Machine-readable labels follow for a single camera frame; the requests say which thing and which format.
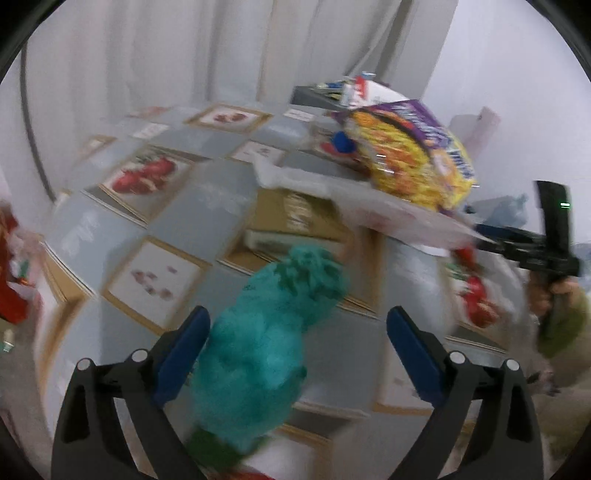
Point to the blue water jug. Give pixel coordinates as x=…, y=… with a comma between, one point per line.
x=508, y=210

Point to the yellow purple snack bag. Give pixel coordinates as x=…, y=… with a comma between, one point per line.
x=411, y=157

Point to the red white carton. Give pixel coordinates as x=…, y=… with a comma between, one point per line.
x=369, y=90

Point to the pink white board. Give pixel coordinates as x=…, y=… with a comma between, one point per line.
x=475, y=127

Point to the white curtain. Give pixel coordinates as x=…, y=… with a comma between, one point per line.
x=184, y=55

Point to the brown cardboard box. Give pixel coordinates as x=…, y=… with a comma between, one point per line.
x=304, y=217

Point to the red bag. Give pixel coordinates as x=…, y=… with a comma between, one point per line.
x=11, y=277

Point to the fruit print tablecloth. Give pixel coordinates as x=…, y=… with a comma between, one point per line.
x=152, y=221

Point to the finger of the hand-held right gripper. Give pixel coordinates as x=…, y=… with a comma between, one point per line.
x=493, y=236

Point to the person's right hand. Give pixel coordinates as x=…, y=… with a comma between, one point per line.
x=565, y=287

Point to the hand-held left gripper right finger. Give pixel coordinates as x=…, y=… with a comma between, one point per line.
x=413, y=355

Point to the blue bottle cap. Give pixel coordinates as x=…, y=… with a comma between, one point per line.
x=345, y=142

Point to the teal fluffy plush toy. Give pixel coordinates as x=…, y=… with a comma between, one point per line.
x=263, y=346

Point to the white plastic wrapper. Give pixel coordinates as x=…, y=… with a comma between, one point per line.
x=323, y=184

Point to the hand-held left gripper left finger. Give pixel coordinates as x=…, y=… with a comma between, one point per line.
x=182, y=355

